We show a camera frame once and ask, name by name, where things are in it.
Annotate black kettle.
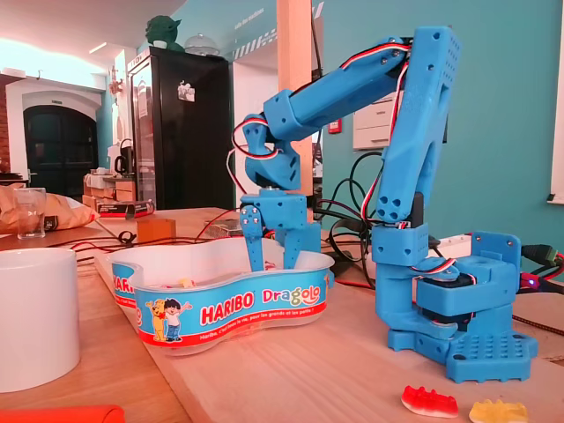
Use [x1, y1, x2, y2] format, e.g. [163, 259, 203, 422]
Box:
[113, 137, 136, 177]

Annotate wooden camera post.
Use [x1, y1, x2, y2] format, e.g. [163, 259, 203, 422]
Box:
[276, 0, 315, 195]

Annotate yellow gummy sweet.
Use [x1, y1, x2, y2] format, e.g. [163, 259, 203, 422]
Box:
[468, 398, 529, 423]

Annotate orange foam roll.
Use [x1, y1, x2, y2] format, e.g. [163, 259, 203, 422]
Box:
[0, 404, 127, 423]

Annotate clear drinking glass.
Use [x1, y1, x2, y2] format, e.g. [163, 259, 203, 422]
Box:
[12, 187, 48, 241]

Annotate light wooden base board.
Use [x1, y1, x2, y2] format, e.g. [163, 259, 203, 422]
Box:
[93, 250, 564, 423]

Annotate photo fridge magnet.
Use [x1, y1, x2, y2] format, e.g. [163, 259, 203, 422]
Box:
[176, 79, 197, 104]

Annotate white printer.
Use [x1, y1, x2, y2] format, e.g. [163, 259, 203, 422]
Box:
[352, 99, 397, 152]

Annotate small wooden block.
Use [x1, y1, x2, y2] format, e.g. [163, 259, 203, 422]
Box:
[136, 217, 178, 244]

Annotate black plug connector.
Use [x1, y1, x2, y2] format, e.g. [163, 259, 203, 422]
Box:
[521, 244, 564, 266]

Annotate braided black yellow cable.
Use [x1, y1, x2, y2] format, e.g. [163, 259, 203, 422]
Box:
[512, 313, 564, 337]

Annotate white power strip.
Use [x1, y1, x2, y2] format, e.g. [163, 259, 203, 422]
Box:
[434, 234, 475, 261]

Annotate green Yoda head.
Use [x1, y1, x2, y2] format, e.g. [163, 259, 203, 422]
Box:
[145, 14, 184, 54]

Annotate white ceramic mug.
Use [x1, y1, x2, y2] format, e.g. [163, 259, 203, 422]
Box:
[0, 247, 82, 394]

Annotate black and red box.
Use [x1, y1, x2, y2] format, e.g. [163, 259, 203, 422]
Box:
[96, 198, 156, 220]

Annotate red cable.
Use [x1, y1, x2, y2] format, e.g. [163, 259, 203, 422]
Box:
[70, 206, 241, 263]

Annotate metal power supply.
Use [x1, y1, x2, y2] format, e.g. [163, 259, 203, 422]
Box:
[203, 219, 242, 237]

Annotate red gummy sweet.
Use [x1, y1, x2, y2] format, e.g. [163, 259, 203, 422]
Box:
[400, 385, 460, 419]

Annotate orange crisp bag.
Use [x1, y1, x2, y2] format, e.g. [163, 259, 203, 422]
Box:
[0, 182, 101, 235]

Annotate black cable bundle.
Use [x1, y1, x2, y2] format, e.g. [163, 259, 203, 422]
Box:
[315, 152, 389, 290]

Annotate clear Haribo plastic tub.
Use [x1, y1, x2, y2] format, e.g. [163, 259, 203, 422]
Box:
[108, 237, 336, 358]

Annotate black fridge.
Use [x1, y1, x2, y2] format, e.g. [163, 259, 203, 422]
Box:
[127, 45, 234, 212]

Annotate glass dome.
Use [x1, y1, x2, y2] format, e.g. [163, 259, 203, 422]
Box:
[183, 33, 220, 57]

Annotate controller board with LED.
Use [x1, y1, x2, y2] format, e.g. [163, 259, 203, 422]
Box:
[519, 271, 564, 295]

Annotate dark arched door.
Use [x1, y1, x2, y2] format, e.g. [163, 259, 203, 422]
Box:
[22, 104, 100, 204]

